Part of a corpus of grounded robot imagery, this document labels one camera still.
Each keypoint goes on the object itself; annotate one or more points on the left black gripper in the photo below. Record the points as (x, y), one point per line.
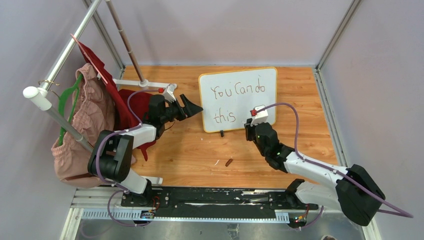
(189, 109)

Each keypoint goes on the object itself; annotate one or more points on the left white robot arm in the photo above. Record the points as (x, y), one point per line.
(111, 157)

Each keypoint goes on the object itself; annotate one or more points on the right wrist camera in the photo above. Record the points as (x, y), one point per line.
(258, 115)

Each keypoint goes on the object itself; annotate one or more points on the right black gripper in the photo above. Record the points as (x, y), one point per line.
(249, 128)

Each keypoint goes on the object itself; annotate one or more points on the brown marker cap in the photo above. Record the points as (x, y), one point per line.
(228, 162)

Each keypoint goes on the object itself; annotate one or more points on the red garment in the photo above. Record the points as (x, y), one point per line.
(130, 107)

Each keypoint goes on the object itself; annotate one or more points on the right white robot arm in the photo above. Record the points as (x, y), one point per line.
(350, 190)

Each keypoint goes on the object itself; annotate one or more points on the pink hanger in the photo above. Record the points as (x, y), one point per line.
(89, 59)

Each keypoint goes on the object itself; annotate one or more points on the pink garment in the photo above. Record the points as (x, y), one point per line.
(94, 112)

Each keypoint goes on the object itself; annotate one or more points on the yellow-framed whiteboard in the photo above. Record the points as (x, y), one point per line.
(227, 98)

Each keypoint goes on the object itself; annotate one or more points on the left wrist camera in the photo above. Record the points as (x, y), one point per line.
(168, 92)

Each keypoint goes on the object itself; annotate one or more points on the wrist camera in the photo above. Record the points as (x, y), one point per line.
(168, 92)
(258, 115)

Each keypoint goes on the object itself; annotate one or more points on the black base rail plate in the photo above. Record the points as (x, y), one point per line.
(212, 204)

